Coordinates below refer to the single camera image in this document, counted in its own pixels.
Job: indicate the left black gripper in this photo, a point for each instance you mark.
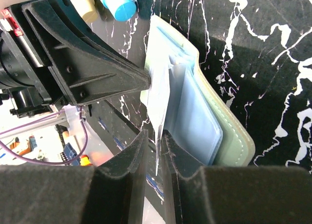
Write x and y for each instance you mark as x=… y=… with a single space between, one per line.
x=50 y=58

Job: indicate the grey-green card holder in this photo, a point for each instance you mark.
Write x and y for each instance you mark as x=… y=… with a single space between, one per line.
x=165 y=43

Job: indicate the cream wooden handle tool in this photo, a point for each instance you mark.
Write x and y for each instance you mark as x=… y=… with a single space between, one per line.
x=86 y=9

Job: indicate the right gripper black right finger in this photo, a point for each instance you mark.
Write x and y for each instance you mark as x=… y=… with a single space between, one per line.
x=199 y=194

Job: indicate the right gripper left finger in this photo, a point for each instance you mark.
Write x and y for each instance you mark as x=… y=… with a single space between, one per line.
x=112 y=193

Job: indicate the blue plastic marker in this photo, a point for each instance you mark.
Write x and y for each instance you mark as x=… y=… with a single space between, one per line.
x=122 y=10

